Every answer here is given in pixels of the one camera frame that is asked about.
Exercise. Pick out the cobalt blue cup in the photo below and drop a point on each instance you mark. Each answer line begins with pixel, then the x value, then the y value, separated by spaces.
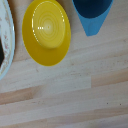
pixel 93 13

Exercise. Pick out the yellow bowl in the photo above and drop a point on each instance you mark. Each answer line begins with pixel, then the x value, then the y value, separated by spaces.
pixel 46 31

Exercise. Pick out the white floral rimmed plate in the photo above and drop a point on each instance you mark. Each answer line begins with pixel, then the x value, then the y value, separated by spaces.
pixel 7 36

